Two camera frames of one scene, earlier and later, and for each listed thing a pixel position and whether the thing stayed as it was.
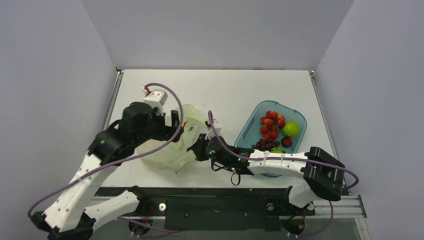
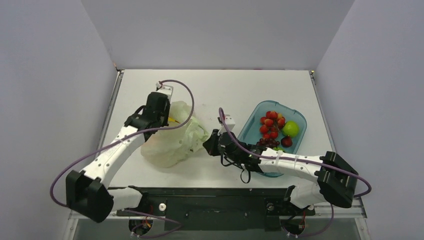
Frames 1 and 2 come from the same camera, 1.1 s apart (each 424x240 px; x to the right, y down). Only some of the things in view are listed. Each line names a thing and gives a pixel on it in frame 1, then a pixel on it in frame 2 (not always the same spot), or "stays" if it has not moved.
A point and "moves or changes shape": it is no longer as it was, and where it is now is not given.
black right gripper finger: x=200 y=148 -> x=211 y=144
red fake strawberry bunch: x=271 y=124 stays
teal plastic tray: x=249 y=131 stays
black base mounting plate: x=223 y=209 stays
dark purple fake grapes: x=265 y=144 stays
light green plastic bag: x=163 y=154 moves or changes shape
